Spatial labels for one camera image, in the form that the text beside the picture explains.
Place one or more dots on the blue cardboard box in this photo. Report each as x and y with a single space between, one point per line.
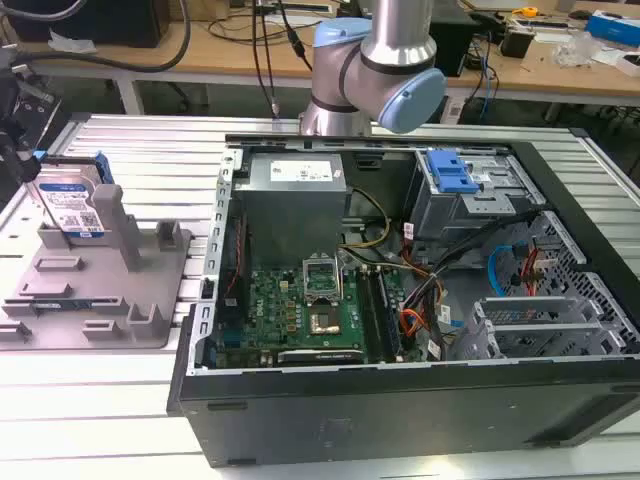
612 25

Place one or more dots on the black graphics card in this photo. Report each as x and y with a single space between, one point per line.
320 356

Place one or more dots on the grey parts rack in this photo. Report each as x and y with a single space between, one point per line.
100 295

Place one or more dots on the CPU socket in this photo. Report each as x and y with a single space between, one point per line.
325 322

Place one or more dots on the wooden desk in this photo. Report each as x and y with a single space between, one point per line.
150 60

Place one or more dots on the grey power supply unit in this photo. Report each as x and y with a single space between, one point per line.
290 210

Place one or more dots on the black open PC case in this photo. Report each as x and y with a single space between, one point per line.
400 415

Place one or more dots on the blue disk bay latch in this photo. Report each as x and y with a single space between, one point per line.
450 172

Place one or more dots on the black computer tower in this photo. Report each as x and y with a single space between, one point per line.
452 35

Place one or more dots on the hard disk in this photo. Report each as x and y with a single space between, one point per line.
70 207

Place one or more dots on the RAM stick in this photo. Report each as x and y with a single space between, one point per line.
60 303

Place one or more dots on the grey metal disk bay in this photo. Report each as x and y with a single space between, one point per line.
480 210

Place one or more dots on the green motherboard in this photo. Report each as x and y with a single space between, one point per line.
280 310

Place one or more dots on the black RAM slot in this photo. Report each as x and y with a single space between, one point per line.
372 315
390 315

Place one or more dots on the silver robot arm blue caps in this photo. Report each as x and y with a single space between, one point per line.
360 80

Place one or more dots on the black box on desk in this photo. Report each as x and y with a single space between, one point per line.
100 20

